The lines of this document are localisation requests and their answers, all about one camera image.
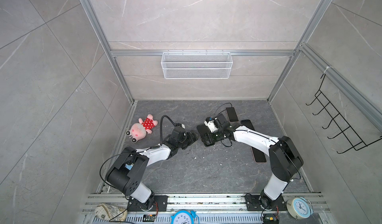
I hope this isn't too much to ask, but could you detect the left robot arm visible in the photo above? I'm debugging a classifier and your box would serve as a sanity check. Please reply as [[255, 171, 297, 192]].
[[104, 126, 198, 209]]

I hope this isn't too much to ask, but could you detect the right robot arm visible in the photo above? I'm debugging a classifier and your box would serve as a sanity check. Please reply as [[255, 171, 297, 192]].
[[197, 119, 304, 210]]

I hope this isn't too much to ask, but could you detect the phone with pink edge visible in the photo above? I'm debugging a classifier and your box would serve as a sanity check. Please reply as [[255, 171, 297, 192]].
[[226, 107, 239, 122]]

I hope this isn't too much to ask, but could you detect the long black phone right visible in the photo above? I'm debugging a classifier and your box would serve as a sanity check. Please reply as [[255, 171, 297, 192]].
[[251, 147, 267, 163]]

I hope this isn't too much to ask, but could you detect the pink pig plush toy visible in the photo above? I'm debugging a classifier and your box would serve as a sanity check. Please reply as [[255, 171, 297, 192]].
[[126, 114, 158, 143]]

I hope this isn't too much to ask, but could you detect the wet wipes pack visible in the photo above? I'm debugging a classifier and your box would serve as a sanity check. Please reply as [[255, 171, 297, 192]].
[[125, 164, 133, 170]]

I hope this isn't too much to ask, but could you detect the blue alarm clock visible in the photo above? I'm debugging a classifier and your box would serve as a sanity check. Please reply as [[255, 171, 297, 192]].
[[171, 210, 200, 224]]

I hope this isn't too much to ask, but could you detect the crumpled patterned cloth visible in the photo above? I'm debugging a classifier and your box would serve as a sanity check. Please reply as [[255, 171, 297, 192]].
[[94, 203, 127, 222]]

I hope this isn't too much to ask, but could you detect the cream alarm clock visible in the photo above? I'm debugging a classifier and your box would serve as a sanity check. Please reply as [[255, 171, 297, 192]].
[[286, 197, 313, 220]]

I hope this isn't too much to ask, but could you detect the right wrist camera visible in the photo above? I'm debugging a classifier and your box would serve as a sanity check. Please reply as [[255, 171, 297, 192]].
[[204, 117, 218, 133]]

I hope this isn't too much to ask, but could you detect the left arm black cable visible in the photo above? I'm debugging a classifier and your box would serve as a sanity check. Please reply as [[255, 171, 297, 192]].
[[159, 115, 177, 147]]

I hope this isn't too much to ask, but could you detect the aluminium mounting rail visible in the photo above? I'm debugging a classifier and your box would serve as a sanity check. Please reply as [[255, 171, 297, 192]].
[[80, 193, 330, 213]]

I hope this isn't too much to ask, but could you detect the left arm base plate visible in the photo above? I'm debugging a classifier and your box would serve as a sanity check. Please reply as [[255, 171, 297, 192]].
[[127, 195, 169, 212]]

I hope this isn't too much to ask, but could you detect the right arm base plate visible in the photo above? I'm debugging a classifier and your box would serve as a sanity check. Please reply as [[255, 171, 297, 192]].
[[244, 193, 287, 211]]

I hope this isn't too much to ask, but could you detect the black wire hook rack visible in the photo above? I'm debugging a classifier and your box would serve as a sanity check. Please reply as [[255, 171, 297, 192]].
[[305, 74, 382, 154]]

